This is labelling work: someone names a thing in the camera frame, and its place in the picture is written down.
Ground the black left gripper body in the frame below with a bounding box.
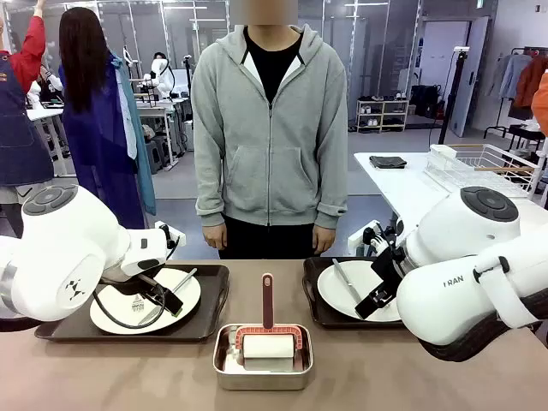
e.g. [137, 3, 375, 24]
[136, 272, 171, 301]

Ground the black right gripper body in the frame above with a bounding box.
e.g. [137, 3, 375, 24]
[370, 246, 406, 293]

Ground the white round plate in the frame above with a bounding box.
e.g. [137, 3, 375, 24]
[89, 268, 202, 336]
[317, 259, 404, 323]

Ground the dark brown serving tray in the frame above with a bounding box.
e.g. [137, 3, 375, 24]
[301, 255, 410, 330]
[34, 264, 230, 343]

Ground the red handled lint roller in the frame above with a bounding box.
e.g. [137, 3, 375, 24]
[236, 272, 303, 361]

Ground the person's right forearm grey sleeve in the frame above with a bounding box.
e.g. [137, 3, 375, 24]
[193, 136, 227, 228]

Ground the person's left forearm grey sleeve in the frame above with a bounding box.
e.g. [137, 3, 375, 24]
[313, 136, 349, 230]

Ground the person's left hand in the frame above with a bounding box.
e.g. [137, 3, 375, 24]
[312, 226, 337, 254]

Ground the person's right hand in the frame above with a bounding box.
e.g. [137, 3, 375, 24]
[203, 224, 229, 251]

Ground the white side table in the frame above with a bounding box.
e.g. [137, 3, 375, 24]
[348, 151, 548, 259]

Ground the black folded cloth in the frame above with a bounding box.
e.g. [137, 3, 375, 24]
[368, 154, 408, 170]

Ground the rectangular metal tray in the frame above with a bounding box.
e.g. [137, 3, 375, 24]
[212, 323, 314, 391]

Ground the grey plastic stool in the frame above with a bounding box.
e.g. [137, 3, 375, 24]
[144, 135, 173, 173]

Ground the long-haired mannequin in blue robe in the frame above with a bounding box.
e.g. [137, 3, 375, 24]
[57, 6, 158, 231]

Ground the white shoe rack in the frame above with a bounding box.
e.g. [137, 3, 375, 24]
[355, 98, 410, 134]

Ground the person in grey hoodie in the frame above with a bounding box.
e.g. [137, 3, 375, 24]
[190, 0, 349, 261]

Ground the black bag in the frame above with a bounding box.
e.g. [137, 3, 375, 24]
[409, 84, 443, 120]

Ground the black tripod stand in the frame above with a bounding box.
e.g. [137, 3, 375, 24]
[437, 45, 471, 147]

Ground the white background desk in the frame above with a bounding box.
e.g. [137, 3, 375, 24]
[25, 106, 69, 177]

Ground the mannequin in denim apron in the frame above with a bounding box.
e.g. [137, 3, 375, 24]
[0, 0, 57, 239]

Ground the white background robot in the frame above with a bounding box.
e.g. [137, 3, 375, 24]
[143, 51, 177, 101]

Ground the figure in orange top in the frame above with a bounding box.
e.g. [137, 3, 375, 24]
[530, 69, 548, 126]

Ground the clothes rack with garments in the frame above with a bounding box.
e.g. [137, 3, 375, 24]
[484, 45, 548, 140]

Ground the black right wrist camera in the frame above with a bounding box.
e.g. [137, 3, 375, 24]
[362, 220, 406, 259]

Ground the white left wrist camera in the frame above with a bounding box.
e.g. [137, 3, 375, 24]
[153, 220, 188, 250]

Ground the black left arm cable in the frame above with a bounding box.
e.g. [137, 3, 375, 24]
[91, 280, 168, 330]

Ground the black right arm cable sleeve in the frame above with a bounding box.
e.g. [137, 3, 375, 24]
[414, 308, 548, 363]

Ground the white wire dish rack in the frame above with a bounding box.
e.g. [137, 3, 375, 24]
[423, 143, 543, 200]

